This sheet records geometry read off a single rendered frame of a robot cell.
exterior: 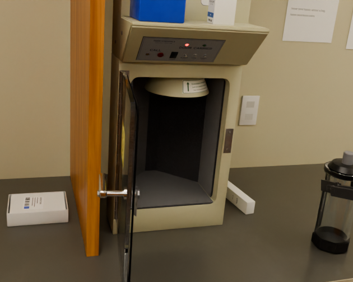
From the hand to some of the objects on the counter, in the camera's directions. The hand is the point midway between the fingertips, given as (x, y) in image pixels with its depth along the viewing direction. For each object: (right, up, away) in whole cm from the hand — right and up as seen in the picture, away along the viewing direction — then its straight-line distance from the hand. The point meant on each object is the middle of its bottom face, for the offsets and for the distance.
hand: (343, 185), depth 119 cm
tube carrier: (-1, -16, +6) cm, 17 cm away
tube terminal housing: (-50, -9, +19) cm, 54 cm away
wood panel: (-72, -9, +14) cm, 74 cm away
